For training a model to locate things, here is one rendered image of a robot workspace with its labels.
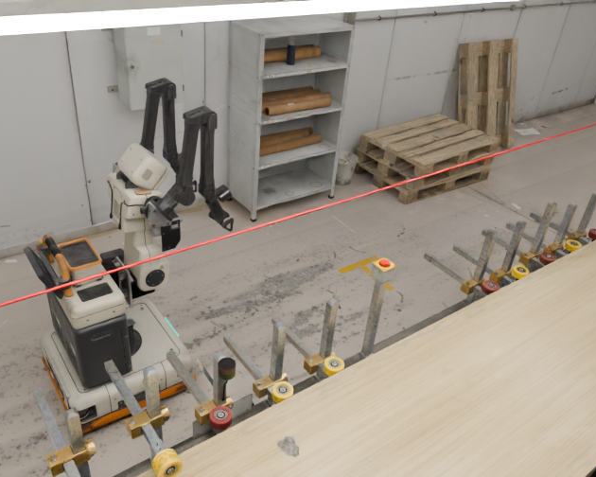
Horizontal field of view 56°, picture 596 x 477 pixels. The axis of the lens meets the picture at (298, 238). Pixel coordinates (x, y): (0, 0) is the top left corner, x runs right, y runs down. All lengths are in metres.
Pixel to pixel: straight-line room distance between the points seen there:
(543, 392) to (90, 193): 3.40
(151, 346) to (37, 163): 1.72
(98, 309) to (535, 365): 1.92
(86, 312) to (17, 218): 1.88
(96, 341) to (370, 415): 1.37
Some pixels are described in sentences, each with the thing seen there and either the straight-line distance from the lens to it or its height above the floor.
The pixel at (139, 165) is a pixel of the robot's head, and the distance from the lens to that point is 2.65.
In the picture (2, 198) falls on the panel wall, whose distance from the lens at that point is 4.38.
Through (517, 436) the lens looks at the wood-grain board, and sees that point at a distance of 2.26.
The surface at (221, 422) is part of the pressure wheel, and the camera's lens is 2.05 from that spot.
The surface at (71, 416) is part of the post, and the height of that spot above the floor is 1.13.
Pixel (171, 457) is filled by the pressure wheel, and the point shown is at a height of 0.98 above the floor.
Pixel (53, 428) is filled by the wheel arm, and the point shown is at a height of 0.96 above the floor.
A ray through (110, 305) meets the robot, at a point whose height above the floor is 0.78.
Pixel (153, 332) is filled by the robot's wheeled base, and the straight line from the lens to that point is 3.31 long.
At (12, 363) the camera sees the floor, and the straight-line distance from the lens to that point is 3.72.
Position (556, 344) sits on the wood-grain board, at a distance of 2.71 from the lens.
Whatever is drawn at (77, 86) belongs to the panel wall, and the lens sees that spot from 4.21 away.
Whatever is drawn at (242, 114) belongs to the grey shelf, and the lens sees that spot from 4.56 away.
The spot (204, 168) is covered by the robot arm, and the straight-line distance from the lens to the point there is 2.61.
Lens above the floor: 2.51
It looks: 33 degrees down
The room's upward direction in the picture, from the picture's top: 6 degrees clockwise
